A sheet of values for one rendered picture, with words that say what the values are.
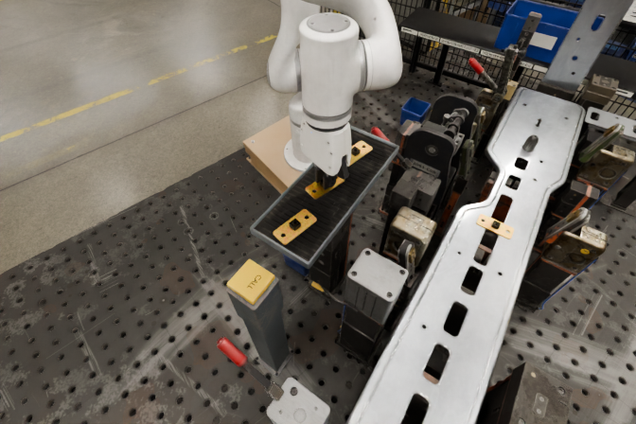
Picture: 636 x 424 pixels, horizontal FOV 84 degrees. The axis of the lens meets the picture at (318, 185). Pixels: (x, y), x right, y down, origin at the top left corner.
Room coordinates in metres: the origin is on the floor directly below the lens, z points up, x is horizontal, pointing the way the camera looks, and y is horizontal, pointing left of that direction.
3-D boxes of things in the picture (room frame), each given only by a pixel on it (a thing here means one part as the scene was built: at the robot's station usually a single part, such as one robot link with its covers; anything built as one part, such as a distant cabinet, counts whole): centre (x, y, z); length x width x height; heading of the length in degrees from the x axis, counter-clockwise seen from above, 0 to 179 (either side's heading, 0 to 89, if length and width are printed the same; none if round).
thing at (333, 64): (0.49, -0.02, 1.44); 0.09 x 0.08 x 0.13; 99
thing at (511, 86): (1.01, -0.64, 0.88); 0.04 x 0.04 x 0.36; 56
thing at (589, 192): (0.62, -0.73, 0.84); 0.11 x 0.08 x 0.29; 56
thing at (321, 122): (0.49, -0.01, 1.36); 0.09 x 0.08 x 0.03; 40
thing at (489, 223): (0.49, -0.44, 1.01); 0.08 x 0.04 x 0.01; 56
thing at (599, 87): (1.03, -0.96, 0.88); 0.08 x 0.08 x 0.36; 56
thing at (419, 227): (0.45, -0.22, 0.89); 0.13 x 0.11 x 0.38; 56
